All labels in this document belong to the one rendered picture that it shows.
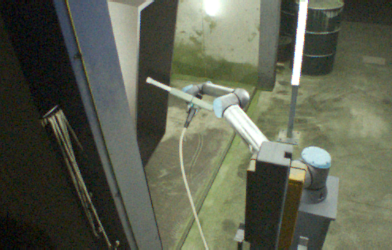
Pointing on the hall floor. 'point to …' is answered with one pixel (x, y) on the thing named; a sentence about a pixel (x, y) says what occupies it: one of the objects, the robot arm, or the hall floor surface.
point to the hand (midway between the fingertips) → (194, 105)
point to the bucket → (283, 48)
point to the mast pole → (292, 110)
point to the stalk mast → (269, 194)
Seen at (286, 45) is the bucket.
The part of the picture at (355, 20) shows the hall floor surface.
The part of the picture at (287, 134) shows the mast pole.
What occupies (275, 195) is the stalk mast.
